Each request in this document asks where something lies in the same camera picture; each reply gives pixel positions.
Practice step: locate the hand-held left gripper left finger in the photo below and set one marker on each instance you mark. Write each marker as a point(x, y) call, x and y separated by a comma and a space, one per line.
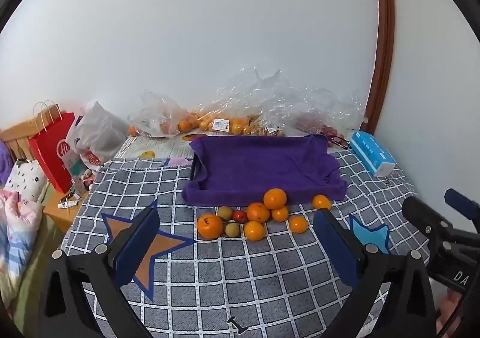
point(137, 244)

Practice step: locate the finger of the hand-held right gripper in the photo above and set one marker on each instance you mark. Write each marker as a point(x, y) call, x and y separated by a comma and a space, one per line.
point(422, 215)
point(463, 201)

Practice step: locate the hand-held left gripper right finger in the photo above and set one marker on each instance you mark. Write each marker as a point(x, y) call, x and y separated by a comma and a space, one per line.
point(337, 248)

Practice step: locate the large orange with dark mark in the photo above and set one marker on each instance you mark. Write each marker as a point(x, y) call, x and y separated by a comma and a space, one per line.
point(210, 226)

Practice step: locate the green plum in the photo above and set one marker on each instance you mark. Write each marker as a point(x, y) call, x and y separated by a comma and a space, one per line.
point(225, 212)
point(231, 229)

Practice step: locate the small red tomato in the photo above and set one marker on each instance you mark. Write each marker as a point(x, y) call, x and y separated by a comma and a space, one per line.
point(240, 216)

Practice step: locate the purple towel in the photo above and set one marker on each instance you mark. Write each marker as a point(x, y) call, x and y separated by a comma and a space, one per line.
point(258, 165)

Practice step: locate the person's right hand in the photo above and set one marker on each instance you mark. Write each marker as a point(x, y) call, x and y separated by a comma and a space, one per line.
point(450, 310)

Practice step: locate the small metal keyring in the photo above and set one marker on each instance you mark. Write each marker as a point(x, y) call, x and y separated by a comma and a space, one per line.
point(388, 181)

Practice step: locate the small white tube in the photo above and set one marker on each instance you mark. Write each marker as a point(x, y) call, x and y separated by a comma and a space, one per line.
point(68, 204)

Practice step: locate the wooden nightstand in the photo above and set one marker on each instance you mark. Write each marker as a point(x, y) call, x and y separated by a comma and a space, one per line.
point(62, 216)

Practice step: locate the blue tissue pack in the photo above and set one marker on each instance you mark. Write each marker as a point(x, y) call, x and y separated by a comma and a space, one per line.
point(371, 152)

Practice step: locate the teal white carton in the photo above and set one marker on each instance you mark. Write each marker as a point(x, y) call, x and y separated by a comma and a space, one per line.
point(75, 167)

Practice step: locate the printed white mat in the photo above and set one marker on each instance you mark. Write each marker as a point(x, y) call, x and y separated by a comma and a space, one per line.
point(161, 147)

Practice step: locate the grey checked blanket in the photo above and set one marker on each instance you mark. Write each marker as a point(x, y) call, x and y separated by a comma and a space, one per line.
point(232, 278)

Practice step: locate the eyeglasses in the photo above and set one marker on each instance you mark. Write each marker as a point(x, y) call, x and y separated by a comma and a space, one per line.
point(339, 142)

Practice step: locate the green bed sheet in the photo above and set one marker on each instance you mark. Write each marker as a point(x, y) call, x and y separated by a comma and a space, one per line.
point(33, 270)

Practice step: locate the white plastic bag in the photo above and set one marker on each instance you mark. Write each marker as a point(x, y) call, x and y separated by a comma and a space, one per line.
point(99, 132)

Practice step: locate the pink blue striped quilt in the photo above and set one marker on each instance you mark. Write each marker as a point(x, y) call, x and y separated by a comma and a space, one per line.
point(15, 233)

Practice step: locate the red paper bag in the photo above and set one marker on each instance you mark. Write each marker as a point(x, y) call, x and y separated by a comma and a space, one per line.
point(47, 150)

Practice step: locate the white flower print pillow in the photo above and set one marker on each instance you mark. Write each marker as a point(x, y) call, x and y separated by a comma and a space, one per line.
point(24, 179)

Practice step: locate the clear plastic bag of oranges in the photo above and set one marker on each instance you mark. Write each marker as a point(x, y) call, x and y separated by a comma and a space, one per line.
point(159, 115)

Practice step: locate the clear bag of red fruit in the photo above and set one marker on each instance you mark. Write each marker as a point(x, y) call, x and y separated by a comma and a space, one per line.
point(322, 113)

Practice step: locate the clear bag of yellow fruit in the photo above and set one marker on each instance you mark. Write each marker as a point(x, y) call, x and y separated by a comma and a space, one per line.
point(268, 128)

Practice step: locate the purple fluffy cloth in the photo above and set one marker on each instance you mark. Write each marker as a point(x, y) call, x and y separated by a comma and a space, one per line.
point(5, 162)

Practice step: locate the labelled clear bag of oranges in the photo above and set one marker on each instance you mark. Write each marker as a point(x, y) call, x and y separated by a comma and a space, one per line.
point(225, 113)

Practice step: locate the wooden headboard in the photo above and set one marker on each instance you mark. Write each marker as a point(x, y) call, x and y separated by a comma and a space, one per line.
point(18, 134)

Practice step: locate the brown wooden door frame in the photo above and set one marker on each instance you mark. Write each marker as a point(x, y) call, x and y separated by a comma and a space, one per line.
point(384, 42)

